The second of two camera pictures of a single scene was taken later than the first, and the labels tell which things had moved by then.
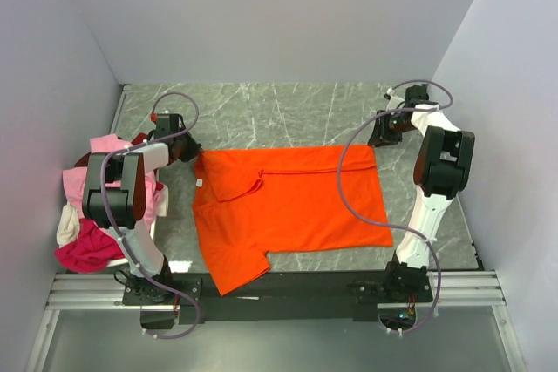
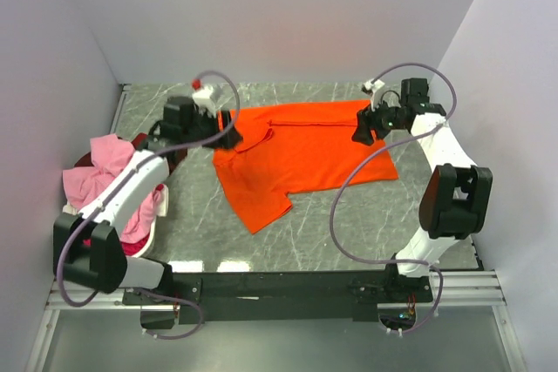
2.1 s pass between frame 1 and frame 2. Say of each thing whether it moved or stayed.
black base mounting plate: stayed
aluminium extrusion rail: stayed
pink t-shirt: stayed
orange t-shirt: moved
